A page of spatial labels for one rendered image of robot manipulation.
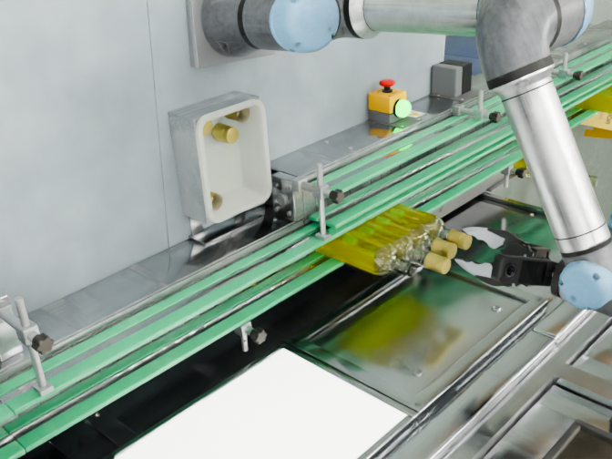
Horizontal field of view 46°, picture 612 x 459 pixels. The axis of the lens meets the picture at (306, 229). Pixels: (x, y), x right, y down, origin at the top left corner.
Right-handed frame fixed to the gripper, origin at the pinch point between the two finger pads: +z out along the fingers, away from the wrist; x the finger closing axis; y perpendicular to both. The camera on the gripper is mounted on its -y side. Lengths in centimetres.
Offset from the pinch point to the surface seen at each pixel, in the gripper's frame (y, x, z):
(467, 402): -6.7, -25.4, -12.2
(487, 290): 24.7, -11.8, 4.5
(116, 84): -49, 16, 49
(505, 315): 19.1, -14.2, -3.6
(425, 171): 27.7, 10.0, 29.4
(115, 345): -53, -26, 30
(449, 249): 9.6, -3.0, 7.9
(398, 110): 25, 23, 40
